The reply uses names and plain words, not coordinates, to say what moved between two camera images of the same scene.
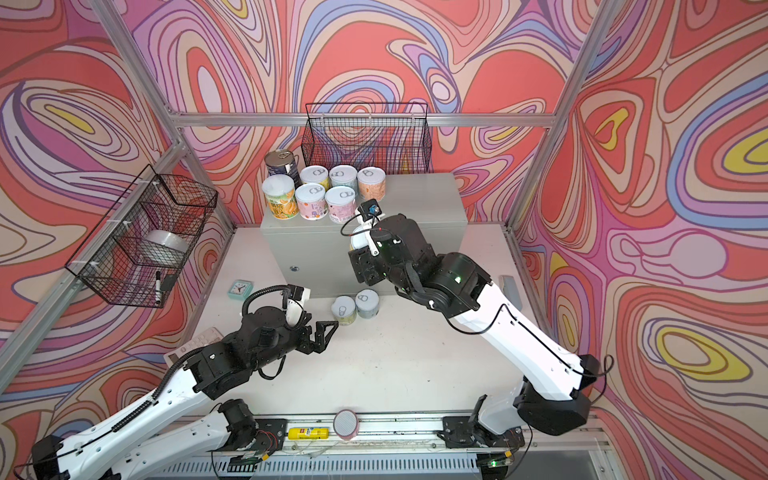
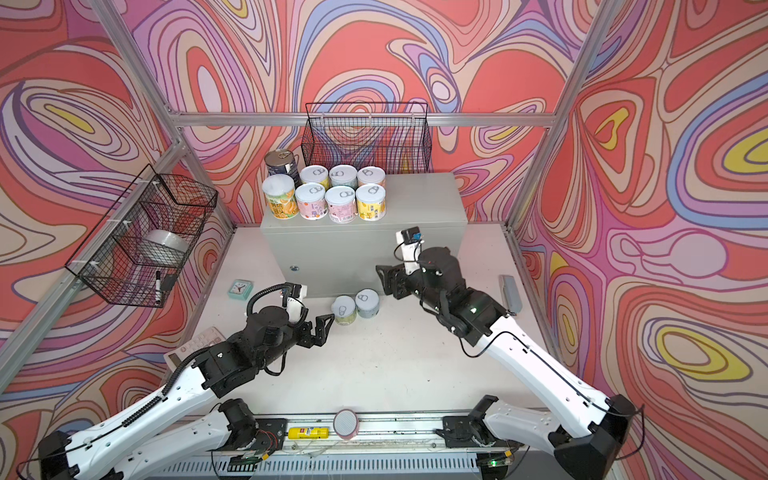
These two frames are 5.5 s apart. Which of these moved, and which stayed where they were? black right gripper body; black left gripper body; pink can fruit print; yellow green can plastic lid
Moved: black right gripper body
Stayed: pink can fruit print; yellow green can plastic lid; black left gripper body
